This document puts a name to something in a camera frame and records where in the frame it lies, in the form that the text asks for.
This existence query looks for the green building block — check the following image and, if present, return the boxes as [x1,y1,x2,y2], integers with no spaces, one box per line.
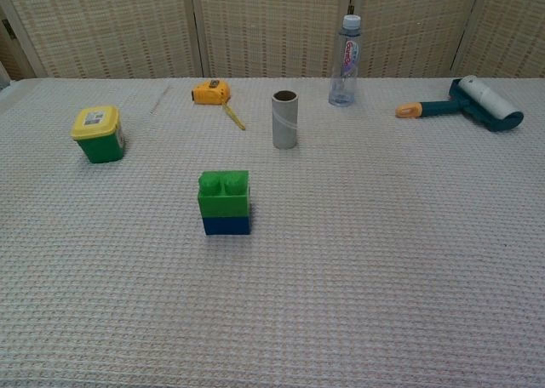
[197,170,251,219]

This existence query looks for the blue building block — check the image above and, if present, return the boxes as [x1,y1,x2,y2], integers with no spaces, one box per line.
[204,214,252,237]

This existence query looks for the grey cardboard tube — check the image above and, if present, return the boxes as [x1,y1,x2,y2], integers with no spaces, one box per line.
[271,89,299,151]

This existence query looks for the yellow tape measure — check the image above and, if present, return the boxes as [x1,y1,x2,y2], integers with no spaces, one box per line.
[191,79,247,131]

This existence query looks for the white woven tablecloth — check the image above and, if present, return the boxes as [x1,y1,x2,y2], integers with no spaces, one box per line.
[0,77,545,388]

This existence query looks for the clear plastic water bottle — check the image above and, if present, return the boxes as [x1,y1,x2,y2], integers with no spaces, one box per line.
[328,14,363,107]

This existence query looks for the green tub with yellow lid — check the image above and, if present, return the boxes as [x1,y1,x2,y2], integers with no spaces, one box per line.
[70,105,127,164]

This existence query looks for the beige woven folding screen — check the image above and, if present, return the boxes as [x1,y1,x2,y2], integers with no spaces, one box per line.
[0,0,545,81]

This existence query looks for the teal lint roller orange handle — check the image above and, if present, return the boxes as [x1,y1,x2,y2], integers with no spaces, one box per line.
[394,74,525,134]

